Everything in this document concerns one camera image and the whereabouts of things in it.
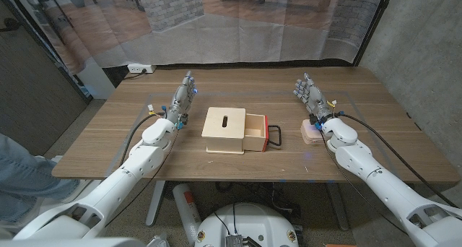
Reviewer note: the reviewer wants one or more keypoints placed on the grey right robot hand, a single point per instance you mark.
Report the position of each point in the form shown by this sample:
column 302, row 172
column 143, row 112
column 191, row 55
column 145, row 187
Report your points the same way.
column 314, row 99

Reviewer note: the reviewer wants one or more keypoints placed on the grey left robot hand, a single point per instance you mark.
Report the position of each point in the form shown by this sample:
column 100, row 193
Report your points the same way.
column 180, row 102

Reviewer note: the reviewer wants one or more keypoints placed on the pink zippered jewelry box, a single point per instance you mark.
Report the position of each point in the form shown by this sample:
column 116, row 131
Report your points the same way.
column 309, row 133

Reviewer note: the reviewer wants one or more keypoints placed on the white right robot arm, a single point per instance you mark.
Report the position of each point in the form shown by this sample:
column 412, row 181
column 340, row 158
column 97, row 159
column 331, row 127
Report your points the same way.
column 382, row 182

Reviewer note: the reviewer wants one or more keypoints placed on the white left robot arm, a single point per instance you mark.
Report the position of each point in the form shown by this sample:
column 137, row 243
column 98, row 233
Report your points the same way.
column 119, row 182

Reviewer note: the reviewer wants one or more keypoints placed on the light wooden box with slot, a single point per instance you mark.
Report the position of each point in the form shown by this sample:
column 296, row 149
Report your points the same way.
column 222, row 131

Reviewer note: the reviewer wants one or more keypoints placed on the right wrist yellow tagged connector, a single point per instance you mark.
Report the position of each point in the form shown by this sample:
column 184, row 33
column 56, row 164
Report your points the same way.
column 332, row 104

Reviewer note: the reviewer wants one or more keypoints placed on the wrist yellow tagged connector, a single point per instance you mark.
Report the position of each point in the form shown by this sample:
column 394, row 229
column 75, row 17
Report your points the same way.
column 151, row 108
column 332, row 104

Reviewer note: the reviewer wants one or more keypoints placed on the left wrist yellow tagged connector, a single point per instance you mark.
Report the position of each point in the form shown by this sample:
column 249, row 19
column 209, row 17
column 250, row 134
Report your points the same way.
column 151, row 108

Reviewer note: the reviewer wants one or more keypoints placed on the white power strip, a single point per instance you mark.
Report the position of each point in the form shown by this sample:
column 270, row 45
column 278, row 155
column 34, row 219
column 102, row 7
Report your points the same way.
column 139, row 68

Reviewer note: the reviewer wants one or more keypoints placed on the printed room scene backdrop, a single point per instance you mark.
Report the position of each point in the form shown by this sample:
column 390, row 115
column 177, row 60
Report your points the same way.
column 234, row 30

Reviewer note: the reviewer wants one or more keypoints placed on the white table leg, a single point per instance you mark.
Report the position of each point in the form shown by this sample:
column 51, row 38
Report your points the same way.
column 155, row 203
column 338, row 207

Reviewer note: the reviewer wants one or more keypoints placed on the white cylinder with orange label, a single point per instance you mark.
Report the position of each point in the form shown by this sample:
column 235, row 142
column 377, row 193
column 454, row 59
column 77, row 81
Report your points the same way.
column 186, row 207

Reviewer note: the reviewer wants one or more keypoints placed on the white round robot torso base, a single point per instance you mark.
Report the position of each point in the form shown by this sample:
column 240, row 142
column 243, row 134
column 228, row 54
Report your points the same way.
column 249, row 225

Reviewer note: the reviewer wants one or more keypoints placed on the dark grey cabinet door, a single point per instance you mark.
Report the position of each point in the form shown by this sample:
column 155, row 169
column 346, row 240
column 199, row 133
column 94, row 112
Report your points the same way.
column 32, row 95

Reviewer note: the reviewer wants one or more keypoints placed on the person wearing blue jeans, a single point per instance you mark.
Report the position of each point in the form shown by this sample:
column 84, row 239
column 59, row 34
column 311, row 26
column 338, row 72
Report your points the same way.
column 25, row 178

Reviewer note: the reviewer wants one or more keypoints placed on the black backdrop frame pole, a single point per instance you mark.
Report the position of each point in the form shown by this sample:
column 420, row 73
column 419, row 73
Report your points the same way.
column 373, row 26

